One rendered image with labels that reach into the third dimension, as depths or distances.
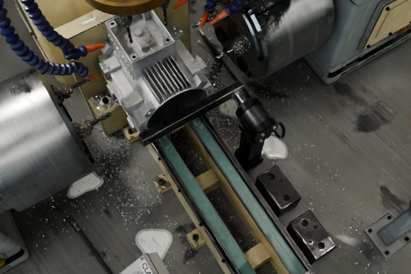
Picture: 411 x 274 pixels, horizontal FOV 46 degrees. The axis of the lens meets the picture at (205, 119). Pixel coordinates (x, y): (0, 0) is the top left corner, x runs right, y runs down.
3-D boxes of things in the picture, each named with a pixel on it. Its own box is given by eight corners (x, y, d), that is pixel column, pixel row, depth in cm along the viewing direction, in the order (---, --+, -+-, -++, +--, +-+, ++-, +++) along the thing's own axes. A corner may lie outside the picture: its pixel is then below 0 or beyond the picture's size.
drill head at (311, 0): (178, 42, 126) (172, -28, 103) (305, -22, 135) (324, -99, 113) (231, 115, 116) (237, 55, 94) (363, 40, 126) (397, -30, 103)
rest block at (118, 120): (96, 119, 128) (86, 96, 118) (120, 107, 130) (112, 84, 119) (106, 136, 126) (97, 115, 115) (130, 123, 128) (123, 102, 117)
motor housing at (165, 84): (105, 87, 119) (88, 41, 102) (172, 53, 123) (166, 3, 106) (144, 151, 111) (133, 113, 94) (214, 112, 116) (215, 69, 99)
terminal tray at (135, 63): (109, 43, 106) (103, 22, 100) (151, 22, 109) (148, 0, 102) (135, 83, 102) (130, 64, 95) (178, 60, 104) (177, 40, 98)
